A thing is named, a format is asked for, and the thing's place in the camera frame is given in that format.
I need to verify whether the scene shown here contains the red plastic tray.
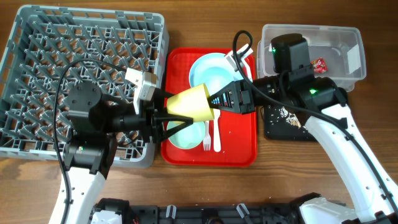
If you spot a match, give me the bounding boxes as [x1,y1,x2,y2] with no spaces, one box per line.
[161,47,257,167]

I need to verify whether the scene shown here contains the yellow plastic cup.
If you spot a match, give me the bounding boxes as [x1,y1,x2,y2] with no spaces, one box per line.
[166,83,215,123]

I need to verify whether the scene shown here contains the white plastic fork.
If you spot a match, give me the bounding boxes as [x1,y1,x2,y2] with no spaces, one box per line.
[203,121,211,151]

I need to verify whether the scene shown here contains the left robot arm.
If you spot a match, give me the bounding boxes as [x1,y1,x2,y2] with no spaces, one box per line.
[50,82,193,223]

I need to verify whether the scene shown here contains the clear plastic bin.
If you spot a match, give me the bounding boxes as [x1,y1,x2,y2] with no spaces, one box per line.
[257,24,366,92]

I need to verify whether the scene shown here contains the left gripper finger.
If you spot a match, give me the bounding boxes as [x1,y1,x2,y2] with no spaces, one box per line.
[154,111,194,144]
[154,88,174,99]

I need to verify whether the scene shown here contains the black waste tray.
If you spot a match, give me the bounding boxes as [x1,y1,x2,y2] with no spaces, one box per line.
[262,105,316,141]

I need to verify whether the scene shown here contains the white plastic spoon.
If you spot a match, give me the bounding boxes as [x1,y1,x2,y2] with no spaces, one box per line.
[213,109,221,152]

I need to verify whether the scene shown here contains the rice and peanut shells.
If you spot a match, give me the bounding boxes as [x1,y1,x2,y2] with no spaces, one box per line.
[269,107,302,128]

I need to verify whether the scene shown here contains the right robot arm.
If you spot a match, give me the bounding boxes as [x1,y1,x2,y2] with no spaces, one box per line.
[208,33,397,223]

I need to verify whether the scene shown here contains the red snack wrapper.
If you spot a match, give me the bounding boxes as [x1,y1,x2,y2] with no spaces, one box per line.
[311,57,328,73]

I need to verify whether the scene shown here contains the light blue plate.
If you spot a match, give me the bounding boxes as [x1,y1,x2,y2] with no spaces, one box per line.
[188,53,243,95]

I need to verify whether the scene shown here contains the grey dishwasher rack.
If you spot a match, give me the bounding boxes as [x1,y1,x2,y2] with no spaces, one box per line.
[1,5,169,161]

